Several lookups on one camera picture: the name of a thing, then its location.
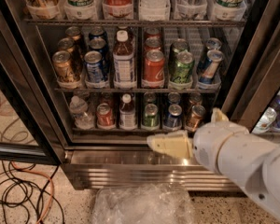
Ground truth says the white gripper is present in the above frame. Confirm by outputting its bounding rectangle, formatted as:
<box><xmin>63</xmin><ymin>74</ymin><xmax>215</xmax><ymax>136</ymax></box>
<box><xmin>147</xmin><ymin>107</ymin><xmax>248</xmax><ymax>174</ymax></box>

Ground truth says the redbull can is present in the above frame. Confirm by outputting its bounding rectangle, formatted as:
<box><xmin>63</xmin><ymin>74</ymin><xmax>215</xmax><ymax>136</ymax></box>
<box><xmin>198</xmin><ymin>49</ymin><xmax>224</xmax><ymax>84</ymax></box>
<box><xmin>198</xmin><ymin>37</ymin><xmax>222</xmax><ymax>67</ymax></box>

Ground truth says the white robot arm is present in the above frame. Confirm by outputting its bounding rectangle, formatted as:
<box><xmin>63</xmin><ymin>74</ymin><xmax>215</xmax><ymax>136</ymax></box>
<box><xmin>147</xmin><ymin>108</ymin><xmax>280</xmax><ymax>221</ymax></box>

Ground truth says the gold can bottom shelf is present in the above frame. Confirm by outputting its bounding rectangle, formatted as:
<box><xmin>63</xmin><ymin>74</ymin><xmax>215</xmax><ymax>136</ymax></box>
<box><xmin>186</xmin><ymin>105</ymin><xmax>205</xmax><ymax>130</ymax></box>

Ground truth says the blue can bottom shelf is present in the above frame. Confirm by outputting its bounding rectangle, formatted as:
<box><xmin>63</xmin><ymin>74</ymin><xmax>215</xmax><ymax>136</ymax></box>
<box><xmin>164</xmin><ymin>104</ymin><xmax>182</xmax><ymax>129</ymax></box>

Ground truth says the green can bottom shelf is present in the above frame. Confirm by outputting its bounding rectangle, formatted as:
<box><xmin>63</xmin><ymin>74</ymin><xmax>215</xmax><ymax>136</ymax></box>
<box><xmin>142</xmin><ymin>104</ymin><xmax>159</xmax><ymax>128</ymax></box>

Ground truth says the front green can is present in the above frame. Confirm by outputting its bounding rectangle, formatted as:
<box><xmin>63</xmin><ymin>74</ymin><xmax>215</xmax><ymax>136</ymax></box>
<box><xmin>170</xmin><ymin>51</ymin><xmax>194</xmax><ymax>84</ymax></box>

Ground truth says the brown tea bottle bottom shelf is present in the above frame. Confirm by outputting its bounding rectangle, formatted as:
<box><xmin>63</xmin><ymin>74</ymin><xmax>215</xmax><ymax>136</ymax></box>
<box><xmin>119</xmin><ymin>93</ymin><xmax>136</xmax><ymax>130</ymax></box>

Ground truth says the brown tea bottle shelf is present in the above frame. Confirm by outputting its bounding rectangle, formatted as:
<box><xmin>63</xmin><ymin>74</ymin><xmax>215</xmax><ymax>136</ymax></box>
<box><xmin>119</xmin><ymin>93</ymin><xmax>136</xmax><ymax>130</ymax></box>
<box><xmin>113</xmin><ymin>30</ymin><xmax>135</xmax><ymax>83</ymax></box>

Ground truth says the front red cola can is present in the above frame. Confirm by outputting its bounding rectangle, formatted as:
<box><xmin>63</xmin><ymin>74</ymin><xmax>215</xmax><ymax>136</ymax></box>
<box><xmin>144</xmin><ymin>49</ymin><xmax>165</xmax><ymax>82</ymax></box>

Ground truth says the red cola can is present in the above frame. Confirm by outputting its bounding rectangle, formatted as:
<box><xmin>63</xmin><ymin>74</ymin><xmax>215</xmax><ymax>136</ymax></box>
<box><xmin>144</xmin><ymin>37</ymin><xmax>161</xmax><ymax>52</ymax></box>
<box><xmin>144</xmin><ymin>49</ymin><xmax>165</xmax><ymax>82</ymax></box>
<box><xmin>144</xmin><ymin>27</ymin><xmax>161</xmax><ymax>39</ymax></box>

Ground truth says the rear green can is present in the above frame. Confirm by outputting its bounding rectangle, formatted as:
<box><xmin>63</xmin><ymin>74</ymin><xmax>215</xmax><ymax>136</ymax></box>
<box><xmin>169</xmin><ymin>38</ymin><xmax>189</xmax><ymax>62</ymax></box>

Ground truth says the red can bottom shelf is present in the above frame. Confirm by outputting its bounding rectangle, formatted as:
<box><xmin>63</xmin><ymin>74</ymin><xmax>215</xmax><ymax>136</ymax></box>
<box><xmin>96</xmin><ymin>103</ymin><xmax>114</xmax><ymax>126</ymax></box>

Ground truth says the middle red cola can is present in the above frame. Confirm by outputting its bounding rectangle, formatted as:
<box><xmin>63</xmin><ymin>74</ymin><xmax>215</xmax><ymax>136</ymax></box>
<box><xmin>144</xmin><ymin>37</ymin><xmax>161</xmax><ymax>52</ymax></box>

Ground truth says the brown tea bottle middle shelf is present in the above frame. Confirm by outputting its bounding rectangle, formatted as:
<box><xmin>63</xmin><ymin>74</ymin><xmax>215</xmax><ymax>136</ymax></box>
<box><xmin>113</xmin><ymin>30</ymin><xmax>135</xmax><ymax>83</ymax></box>

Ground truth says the rear red cola can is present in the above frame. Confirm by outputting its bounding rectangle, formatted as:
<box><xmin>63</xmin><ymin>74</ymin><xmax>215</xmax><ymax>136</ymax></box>
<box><xmin>144</xmin><ymin>27</ymin><xmax>161</xmax><ymax>39</ymax></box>

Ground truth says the stainless steel drinks fridge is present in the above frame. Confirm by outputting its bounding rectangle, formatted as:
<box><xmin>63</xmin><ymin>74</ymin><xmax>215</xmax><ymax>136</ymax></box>
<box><xmin>0</xmin><ymin>0</ymin><xmax>280</xmax><ymax>191</ymax></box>

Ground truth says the front blue pepsi can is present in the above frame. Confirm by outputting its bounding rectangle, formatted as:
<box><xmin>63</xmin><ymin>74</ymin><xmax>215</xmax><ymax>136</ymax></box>
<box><xmin>84</xmin><ymin>50</ymin><xmax>108</xmax><ymax>83</ymax></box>

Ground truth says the blue pepsi can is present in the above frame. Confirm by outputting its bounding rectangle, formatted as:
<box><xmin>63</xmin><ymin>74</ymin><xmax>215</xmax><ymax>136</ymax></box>
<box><xmin>89</xmin><ymin>26</ymin><xmax>107</xmax><ymax>41</ymax></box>
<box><xmin>84</xmin><ymin>50</ymin><xmax>108</xmax><ymax>83</ymax></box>
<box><xmin>89</xmin><ymin>38</ymin><xmax>108</xmax><ymax>57</ymax></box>

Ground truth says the middle blue pepsi can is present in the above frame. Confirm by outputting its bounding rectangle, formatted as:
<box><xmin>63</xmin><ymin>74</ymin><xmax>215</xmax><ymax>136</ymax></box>
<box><xmin>89</xmin><ymin>38</ymin><xmax>108</xmax><ymax>57</ymax></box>

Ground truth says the rear blue pepsi can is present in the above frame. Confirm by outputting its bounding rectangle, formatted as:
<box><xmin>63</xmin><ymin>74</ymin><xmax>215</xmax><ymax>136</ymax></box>
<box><xmin>89</xmin><ymin>26</ymin><xmax>107</xmax><ymax>41</ymax></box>

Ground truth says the front gold can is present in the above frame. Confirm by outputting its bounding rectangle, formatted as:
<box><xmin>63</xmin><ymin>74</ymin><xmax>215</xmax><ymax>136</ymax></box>
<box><xmin>52</xmin><ymin>50</ymin><xmax>80</xmax><ymax>83</ymax></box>

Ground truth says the middle gold can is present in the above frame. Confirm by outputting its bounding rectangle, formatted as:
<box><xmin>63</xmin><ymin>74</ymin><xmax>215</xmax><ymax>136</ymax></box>
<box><xmin>57</xmin><ymin>37</ymin><xmax>80</xmax><ymax>60</ymax></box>

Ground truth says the rear gold can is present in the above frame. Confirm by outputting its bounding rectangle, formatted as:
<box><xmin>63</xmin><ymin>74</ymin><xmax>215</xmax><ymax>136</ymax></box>
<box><xmin>65</xmin><ymin>26</ymin><xmax>85</xmax><ymax>48</ymax></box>

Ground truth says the open glass fridge door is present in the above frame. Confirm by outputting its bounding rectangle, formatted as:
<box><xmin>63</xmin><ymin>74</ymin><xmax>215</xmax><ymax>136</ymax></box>
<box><xmin>0</xmin><ymin>9</ymin><xmax>65</xmax><ymax>164</ymax></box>

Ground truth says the clear plastic wrap bundle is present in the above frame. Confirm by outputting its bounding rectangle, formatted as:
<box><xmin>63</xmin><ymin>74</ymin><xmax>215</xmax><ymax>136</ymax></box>
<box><xmin>91</xmin><ymin>184</ymin><xmax>194</xmax><ymax>224</ymax></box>

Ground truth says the clear water bottle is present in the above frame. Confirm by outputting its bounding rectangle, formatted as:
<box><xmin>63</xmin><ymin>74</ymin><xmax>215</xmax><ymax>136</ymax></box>
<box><xmin>69</xmin><ymin>96</ymin><xmax>94</xmax><ymax>130</ymax></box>

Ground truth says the orange cable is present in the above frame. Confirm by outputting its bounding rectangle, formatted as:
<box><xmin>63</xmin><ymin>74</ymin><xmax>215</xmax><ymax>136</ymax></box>
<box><xmin>10</xmin><ymin>161</ymin><xmax>56</xmax><ymax>224</ymax></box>

